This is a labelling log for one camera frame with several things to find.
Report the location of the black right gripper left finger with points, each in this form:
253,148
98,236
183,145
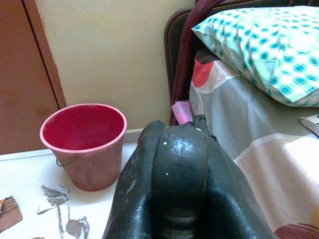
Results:
129,184

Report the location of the green checkered white pillow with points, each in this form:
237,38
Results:
264,47

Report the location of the pink plastic item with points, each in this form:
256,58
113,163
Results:
182,112

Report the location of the brown torn cardboard scrap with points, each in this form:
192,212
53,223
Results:
10,214

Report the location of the pink plastic bucket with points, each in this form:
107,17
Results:
84,147

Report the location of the grey patterned bedsheet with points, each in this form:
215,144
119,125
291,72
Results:
249,119

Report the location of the grey torn paper scrap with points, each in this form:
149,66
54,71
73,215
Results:
53,193
77,227

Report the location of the dark bed headboard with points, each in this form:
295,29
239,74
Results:
174,49

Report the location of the flat grey device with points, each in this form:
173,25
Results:
310,123

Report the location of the brown wooden door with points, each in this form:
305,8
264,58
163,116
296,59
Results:
22,74

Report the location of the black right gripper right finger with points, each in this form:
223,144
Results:
231,189

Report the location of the thin grey paper strip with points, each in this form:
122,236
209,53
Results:
59,220

